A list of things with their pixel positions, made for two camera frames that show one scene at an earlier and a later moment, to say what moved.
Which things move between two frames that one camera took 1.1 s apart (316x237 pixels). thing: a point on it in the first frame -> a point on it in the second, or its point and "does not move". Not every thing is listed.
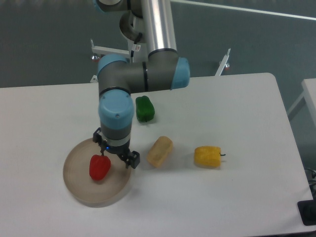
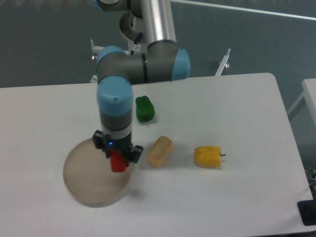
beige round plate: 79,181 does not move
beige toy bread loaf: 160,151 does not move
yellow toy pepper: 208,156 does not move
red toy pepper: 99,166 -> 118,161
